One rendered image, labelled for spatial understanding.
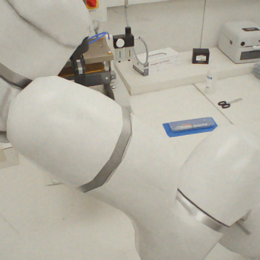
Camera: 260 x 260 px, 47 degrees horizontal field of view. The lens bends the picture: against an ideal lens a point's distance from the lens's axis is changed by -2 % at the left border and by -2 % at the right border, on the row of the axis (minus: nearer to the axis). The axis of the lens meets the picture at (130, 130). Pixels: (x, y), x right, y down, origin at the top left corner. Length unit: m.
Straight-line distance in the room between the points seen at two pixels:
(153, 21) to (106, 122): 1.48
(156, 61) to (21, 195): 0.93
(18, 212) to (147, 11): 1.20
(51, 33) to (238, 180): 0.29
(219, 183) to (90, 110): 0.21
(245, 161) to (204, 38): 1.57
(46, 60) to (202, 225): 0.28
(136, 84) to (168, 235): 1.17
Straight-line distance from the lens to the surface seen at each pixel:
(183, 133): 1.27
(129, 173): 0.32
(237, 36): 1.75
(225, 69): 1.72
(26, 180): 1.14
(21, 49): 0.33
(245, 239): 0.54
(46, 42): 0.33
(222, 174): 0.42
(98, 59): 1.05
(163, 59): 1.61
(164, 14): 1.78
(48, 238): 0.96
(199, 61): 1.74
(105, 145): 0.30
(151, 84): 1.52
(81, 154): 0.29
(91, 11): 1.22
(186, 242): 0.43
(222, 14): 1.96
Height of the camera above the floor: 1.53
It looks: 38 degrees down
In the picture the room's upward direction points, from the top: 2 degrees counter-clockwise
